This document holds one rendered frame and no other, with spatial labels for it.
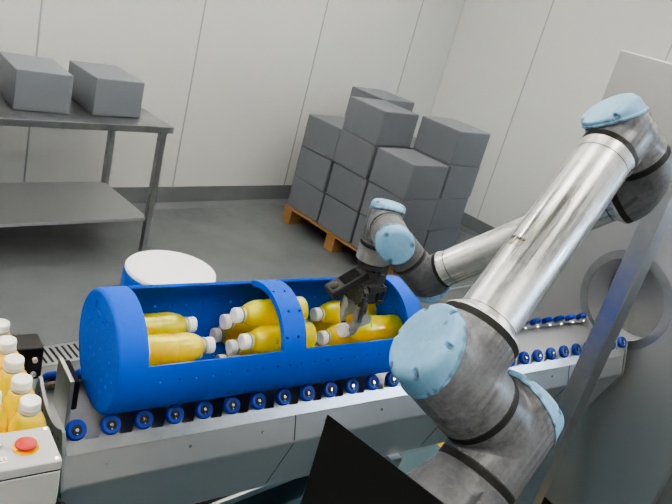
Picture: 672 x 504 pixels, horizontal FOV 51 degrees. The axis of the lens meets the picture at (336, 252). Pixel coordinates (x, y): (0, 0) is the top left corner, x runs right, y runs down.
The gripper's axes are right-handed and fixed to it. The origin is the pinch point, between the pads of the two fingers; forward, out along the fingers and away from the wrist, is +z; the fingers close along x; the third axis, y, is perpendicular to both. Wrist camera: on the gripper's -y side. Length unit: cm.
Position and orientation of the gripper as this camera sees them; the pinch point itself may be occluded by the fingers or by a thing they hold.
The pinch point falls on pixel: (345, 327)
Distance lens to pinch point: 191.4
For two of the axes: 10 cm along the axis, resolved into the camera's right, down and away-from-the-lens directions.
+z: -2.5, 9.0, 3.6
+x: -5.4, -4.4, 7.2
